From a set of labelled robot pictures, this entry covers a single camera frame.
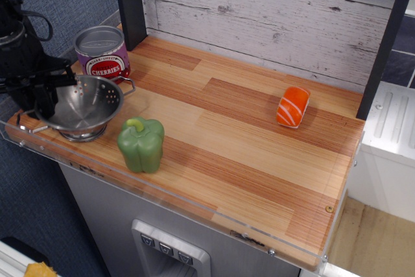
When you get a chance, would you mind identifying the orange salmon sushi toy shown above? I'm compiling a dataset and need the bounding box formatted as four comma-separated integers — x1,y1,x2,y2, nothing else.
276,86,311,128

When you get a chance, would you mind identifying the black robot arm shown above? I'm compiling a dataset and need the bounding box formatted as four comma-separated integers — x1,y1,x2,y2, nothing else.
1,0,77,118

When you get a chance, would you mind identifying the white toy sink counter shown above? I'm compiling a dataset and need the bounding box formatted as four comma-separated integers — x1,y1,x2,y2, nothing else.
347,82,414,221

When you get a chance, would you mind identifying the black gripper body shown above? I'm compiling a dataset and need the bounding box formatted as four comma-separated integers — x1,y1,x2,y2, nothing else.
0,27,78,96

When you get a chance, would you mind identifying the dark right shelf post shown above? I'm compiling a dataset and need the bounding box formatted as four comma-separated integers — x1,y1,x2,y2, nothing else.
356,0,410,120

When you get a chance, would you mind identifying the green toy bell pepper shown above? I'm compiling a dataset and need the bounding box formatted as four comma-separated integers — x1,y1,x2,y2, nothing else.
117,117,165,173

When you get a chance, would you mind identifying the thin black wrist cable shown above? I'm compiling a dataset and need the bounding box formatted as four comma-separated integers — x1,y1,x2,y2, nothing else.
20,10,54,42

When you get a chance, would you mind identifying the grey toy fridge cabinet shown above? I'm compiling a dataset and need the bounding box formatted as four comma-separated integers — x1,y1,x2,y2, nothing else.
61,165,300,276

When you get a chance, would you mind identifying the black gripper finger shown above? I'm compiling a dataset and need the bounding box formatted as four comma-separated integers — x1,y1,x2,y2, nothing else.
7,88,36,111
34,84,58,118

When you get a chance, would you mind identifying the yellow black object bottom left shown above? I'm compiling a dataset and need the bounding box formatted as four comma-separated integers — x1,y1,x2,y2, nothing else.
1,237,59,277

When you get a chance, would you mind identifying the cherries toy can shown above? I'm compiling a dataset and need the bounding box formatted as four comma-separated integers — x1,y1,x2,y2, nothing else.
73,25,130,83

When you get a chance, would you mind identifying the silver metal colander bowl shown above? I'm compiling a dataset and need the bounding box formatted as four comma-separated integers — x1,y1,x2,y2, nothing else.
16,75,136,142

